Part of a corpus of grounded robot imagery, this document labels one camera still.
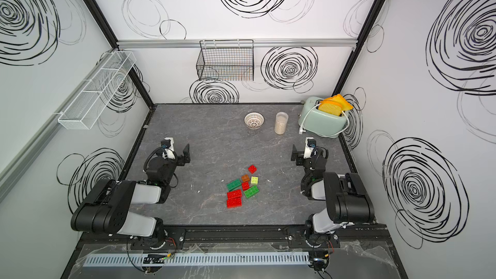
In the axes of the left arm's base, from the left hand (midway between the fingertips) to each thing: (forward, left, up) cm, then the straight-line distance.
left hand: (177, 144), depth 89 cm
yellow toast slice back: (+21, -77, +12) cm, 80 cm away
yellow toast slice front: (+16, -72, +11) cm, 74 cm away
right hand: (+2, -60, 0) cm, 60 cm away
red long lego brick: (-19, -27, -9) cm, 35 cm away
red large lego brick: (-21, -28, -8) cm, 36 cm away
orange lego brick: (-11, -32, -10) cm, 35 cm away
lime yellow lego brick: (-12, -36, -10) cm, 39 cm away
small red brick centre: (-15, -32, -10) cm, 37 cm away
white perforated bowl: (+24, -36, -9) cm, 44 cm away
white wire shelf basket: (+3, +29, +22) cm, 37 cm away
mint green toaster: (+15, -65, +3) cm, 67 cm away
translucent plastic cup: (+19, -50, -1) cm, 54 cm away
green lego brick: (-14, -27, -10) cm, 32 cm away
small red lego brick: (-7, -35, -9) cm, 37 cm away
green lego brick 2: (-18, -35, -9) cm, 40 cm away
